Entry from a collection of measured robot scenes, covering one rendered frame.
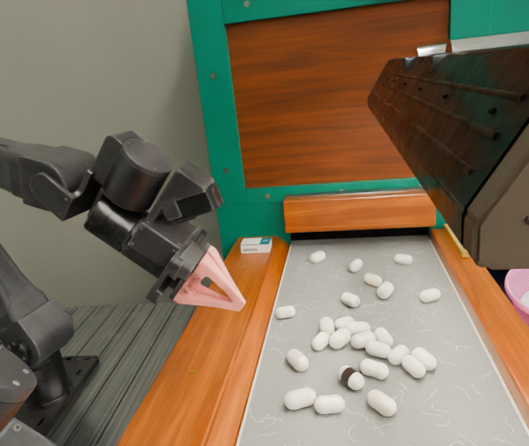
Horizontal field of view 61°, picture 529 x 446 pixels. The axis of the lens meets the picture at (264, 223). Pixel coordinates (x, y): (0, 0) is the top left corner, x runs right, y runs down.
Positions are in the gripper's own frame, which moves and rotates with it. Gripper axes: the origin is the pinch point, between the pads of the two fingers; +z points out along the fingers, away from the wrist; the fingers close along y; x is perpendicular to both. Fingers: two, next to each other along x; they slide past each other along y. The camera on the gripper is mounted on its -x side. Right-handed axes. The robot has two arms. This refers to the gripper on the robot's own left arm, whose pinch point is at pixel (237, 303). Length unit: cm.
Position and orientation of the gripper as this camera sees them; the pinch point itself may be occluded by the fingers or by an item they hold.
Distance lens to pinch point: 54.4
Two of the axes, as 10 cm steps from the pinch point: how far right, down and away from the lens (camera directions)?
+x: -5.6, 7.5, 3.6
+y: 1.6, -3.3, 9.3
